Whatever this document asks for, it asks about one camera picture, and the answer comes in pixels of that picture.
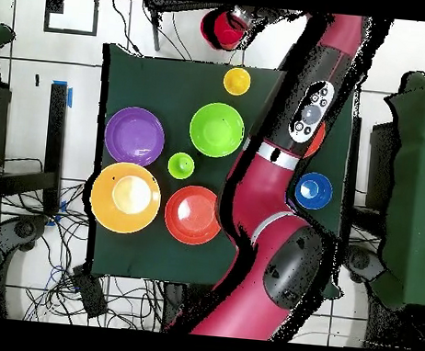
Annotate green plastic bowl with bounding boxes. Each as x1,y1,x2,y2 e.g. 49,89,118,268
187,100,248,161

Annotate yellow plastic cup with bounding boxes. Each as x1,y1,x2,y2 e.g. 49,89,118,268
222,66,253,97

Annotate red plastic cup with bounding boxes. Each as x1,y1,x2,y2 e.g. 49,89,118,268
198,7,250,53

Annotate green plastic cup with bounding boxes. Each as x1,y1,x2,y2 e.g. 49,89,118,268
167,151,197,181

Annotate orange-red plastic bowl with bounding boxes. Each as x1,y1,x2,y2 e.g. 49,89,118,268
303,119,328,161
161,183,226,248

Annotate large orange plastic bowl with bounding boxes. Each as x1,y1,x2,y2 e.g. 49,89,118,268
86,159,166,237

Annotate small blue plastic bowl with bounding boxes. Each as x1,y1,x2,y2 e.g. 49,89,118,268
292,170,336,211

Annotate dark green tablecloth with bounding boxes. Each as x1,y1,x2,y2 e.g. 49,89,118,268
83,41,365,300

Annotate blue tape strip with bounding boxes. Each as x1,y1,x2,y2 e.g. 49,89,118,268
50,78,75,108

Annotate black power adapter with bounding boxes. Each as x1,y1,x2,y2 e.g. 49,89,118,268
66,264,112,321

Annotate black floor cable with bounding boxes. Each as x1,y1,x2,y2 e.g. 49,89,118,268
105,0,146,55

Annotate black camera stand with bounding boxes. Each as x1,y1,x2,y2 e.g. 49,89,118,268
139,0,228,57

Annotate black metal frame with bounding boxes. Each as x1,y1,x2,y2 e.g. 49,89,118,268
341,117,399,240
0,78,71,215

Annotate tangle of floor cables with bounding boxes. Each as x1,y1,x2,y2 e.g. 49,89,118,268
0,154,177,333

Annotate black square floor frame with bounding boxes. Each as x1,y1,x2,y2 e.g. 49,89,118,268
42,0,100,37

